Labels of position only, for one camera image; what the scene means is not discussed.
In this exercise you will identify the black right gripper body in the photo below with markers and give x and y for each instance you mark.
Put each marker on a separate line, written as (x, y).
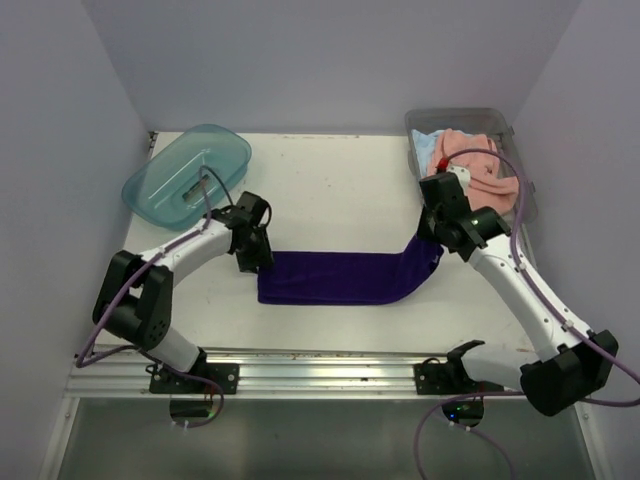
(428, 227)

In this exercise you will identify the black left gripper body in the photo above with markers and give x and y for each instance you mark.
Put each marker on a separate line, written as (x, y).
(257, 252)

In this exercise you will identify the dark purple towel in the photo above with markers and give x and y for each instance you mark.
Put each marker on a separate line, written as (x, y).
(302, 278)

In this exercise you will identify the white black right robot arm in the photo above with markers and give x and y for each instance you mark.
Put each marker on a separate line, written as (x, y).
(569, 360)

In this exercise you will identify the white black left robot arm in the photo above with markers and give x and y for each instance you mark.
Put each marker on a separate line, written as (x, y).
(135, 301)

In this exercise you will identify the pink towel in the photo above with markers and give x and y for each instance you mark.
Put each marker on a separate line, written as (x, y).
(486, 188)

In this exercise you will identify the light blue towel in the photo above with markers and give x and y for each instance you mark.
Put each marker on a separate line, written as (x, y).
(424, 146)

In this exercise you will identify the teal plastic tub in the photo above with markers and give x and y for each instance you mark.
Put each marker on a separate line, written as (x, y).
(194, 171)

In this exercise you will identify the clear grey plastic bin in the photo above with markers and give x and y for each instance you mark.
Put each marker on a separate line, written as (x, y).
(488, 121)

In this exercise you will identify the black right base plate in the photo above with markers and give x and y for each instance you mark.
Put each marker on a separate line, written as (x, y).
(433, 377)

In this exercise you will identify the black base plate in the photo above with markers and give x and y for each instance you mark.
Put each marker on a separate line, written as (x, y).
(433, 377)
(206, 378)

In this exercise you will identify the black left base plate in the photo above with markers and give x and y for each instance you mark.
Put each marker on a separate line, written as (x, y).
(206, 378)

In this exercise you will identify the aluminium mounting rail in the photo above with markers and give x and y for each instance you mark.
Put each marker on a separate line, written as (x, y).
(273, 374)

